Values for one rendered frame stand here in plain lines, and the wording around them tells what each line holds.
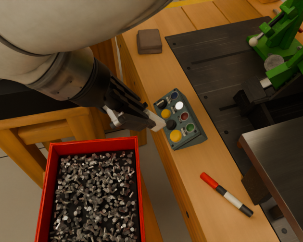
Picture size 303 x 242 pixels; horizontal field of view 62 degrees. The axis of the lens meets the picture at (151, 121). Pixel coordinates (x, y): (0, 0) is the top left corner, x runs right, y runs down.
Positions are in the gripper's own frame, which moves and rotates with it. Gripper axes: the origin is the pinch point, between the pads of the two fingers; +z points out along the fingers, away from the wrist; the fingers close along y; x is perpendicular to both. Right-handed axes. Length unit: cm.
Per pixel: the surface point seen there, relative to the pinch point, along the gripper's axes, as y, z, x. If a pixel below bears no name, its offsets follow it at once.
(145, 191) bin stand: 6.4, 15.7, -15.7
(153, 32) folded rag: -40.3, 15.1, 6.1
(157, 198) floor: -16, 88, -51
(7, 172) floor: -59, 41, -119
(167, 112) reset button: -6.6, 10.1, 0.6
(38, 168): -25, 18, -60
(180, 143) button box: 2.2, 11.4, 0.1
